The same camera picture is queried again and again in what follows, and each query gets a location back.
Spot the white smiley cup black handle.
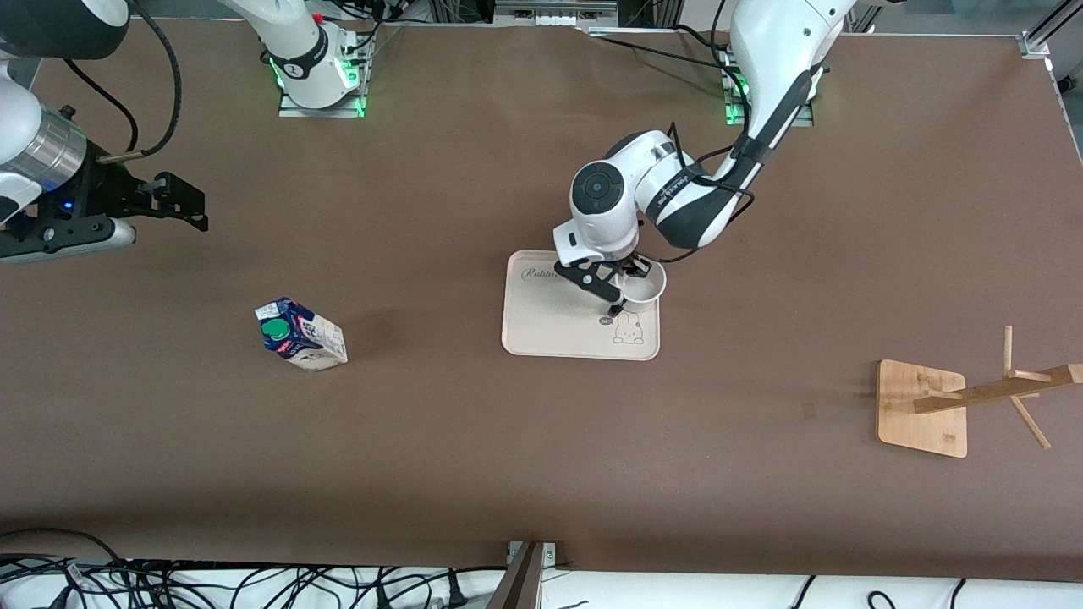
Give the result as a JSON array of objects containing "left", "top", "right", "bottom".
[{"left": 609, "top": 254, "right": 668, "bottom": 319}]

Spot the blue white milk carton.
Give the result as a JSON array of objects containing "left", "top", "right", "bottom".
[{"left": 254, "top": 296, "right": 349, "bottom": 373}]

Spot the wooden cup rack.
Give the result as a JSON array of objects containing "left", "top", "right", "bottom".
[{"left": 876, "top": 326, "right": 1083, "bottom": 459}]

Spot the cream rabbit print tray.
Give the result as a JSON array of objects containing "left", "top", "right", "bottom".
[{"left": 500, "top": 249, "right": 661, "bottom": 362}]

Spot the grey power strip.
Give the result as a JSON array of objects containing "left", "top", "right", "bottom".
[{"left": 493, "top": 0, "right": 618, "bottom": 26}]

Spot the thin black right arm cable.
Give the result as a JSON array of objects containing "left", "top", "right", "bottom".
[{"left": 63, "top": 58, "right": 140, "bottom": 155}]

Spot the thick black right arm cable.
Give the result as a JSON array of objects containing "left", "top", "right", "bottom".
[{"left": 97, "top": 0, "right": 180, "bottom": 162}]

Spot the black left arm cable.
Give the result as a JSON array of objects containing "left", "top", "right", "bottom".
[{"left": 667, "top": 123, "right": 756, "bottom": 265}]

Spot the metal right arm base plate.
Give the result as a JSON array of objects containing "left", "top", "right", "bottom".
[{"left": 278, "top": 51, "right": 366, "bottom": 119}]

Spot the long black table cable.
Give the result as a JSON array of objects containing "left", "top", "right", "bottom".
[{"left": 584, "top": 30, "right": 737, "bottom": 73}]

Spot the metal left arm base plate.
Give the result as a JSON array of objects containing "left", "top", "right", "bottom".
[{"left": 723, "top": 51, "right": 815, "bottom": 128}]

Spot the short black table cable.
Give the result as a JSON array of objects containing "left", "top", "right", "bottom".
[{"left": 675, "top": 24, "right": 739, "bottom": 53}]

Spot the black base cable bundle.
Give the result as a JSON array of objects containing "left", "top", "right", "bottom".
[{"left": 343, "top": 0, "right": 409, "bottom": 64}]

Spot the grey metal post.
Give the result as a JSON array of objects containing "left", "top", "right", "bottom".
[{"left": 482, "top": 540, "right": 559, "bottom": 609}]

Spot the black arched floor cable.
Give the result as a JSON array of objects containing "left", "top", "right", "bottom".
[{"left": 0, "top": 528, "right": 136, "bottom": 569}]

